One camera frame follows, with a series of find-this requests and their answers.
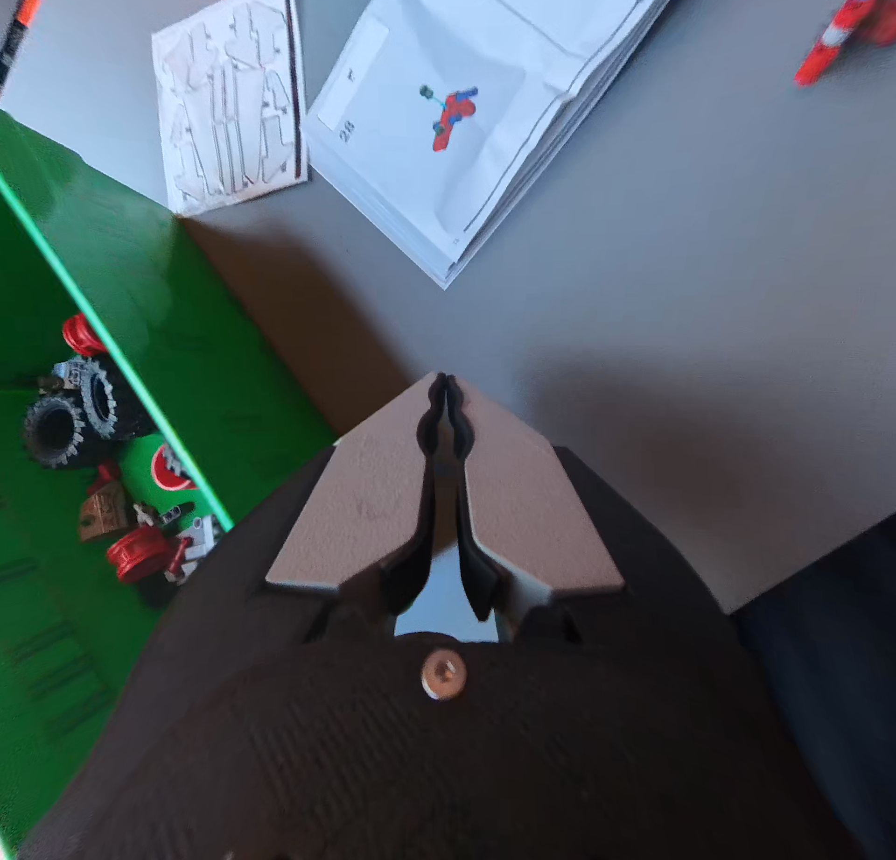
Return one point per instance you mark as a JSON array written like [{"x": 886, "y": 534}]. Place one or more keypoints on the person's dark trousers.
[{"x": 840, "y": 678}]

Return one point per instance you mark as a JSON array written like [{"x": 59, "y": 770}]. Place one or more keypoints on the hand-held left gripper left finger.
[{"x": 350, "y": 503}]

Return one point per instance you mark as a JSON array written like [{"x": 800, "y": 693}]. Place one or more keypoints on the black lego tire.
[
  {"x": 52, "y": 429},
  {"x": 99, "y": 398}
]

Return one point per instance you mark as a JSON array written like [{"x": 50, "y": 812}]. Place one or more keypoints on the green plastic bin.
[{"x": 182, "y": 314}]

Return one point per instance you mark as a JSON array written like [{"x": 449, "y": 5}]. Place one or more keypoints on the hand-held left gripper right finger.
[{"x": 532, "y": 517}]

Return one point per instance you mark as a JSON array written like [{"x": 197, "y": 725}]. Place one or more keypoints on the white sticker sheet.
[{"x": 224, "y": 103}]

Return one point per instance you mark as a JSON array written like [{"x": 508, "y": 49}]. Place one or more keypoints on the pile of small lego pieces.
[{"x": 106, "y": 513}]

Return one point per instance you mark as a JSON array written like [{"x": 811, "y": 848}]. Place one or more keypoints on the lego instruction booklet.
[{"x": 504, "y": 40}]

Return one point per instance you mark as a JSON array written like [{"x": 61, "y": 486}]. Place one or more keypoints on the orange black pen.
[{"x": 29, "y": 5}]

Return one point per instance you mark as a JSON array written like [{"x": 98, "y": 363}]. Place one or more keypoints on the red lego assembly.
[{"x": 840, "y": 26}]

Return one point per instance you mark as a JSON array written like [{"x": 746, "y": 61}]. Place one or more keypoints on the red lego wheel hub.
[
  {"x": 82, "y": 335},
  {"x": 136, "y": 554}
]

